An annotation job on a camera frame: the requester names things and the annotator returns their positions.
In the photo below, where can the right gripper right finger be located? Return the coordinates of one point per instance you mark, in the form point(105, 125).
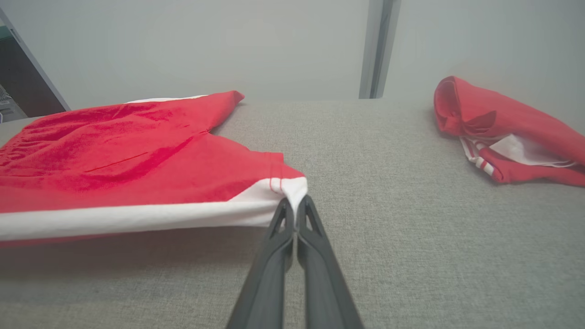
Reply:
point(324, 288)

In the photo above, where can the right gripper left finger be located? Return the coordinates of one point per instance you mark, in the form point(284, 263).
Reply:
point(269, 283)

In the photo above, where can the red shorts white side band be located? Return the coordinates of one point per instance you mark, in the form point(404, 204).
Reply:
point(114, 155)

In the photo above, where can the red shorts striped white waistband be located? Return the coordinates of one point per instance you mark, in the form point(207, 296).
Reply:
point(516, 119)

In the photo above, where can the grey vertical wall post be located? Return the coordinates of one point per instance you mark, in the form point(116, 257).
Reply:
point(379, 45)

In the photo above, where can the dark panel grey frame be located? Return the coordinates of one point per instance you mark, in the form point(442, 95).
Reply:
point(23, 82)

